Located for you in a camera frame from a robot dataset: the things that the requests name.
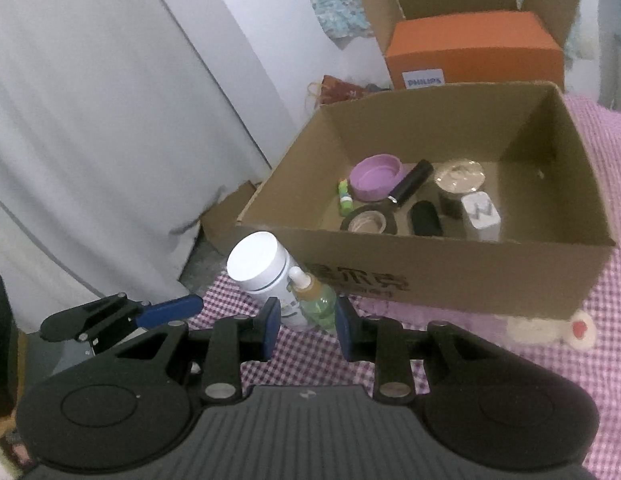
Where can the green dropper bottle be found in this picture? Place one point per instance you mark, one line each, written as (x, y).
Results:
(317, 300)

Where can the cream mat with red hearts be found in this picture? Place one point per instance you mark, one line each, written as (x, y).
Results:
(579, 332)

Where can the black cylindrical tube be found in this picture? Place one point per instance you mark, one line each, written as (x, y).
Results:
(409, 185)

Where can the green glue stick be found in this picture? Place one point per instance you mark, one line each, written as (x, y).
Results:
(346, 203)

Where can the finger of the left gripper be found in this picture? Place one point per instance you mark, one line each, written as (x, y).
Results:
(84, 322)
(179, 309)

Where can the white power adapter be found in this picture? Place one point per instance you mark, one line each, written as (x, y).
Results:
(481, 219)

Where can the pink plastic lid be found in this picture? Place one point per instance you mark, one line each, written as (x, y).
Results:
(374, 177)

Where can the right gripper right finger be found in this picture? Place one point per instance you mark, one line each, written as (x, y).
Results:
(380, 341)

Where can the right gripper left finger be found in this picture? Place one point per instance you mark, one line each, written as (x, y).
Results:
(233, 341)

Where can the purple checkered tablecloth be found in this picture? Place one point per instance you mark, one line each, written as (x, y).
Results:
(314, 358)

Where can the white pill bottle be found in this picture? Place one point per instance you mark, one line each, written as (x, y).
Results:
(260, 265)

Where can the black stand frame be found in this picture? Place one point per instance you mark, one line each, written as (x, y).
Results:
(9, 348)

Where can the gold lid cosmetic jar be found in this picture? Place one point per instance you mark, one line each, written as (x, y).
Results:
(456, 179)

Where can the small cardboard box on floor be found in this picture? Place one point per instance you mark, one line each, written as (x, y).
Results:
(220, 222)

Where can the white fabric sheet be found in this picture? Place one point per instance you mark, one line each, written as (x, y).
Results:
(114, 138)

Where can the orange Philips box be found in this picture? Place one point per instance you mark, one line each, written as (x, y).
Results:
(496, 46)

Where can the black tape roll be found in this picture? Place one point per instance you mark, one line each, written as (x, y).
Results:
(370, 219)

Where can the red gift bag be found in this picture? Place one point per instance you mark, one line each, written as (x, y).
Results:
(332, 90)

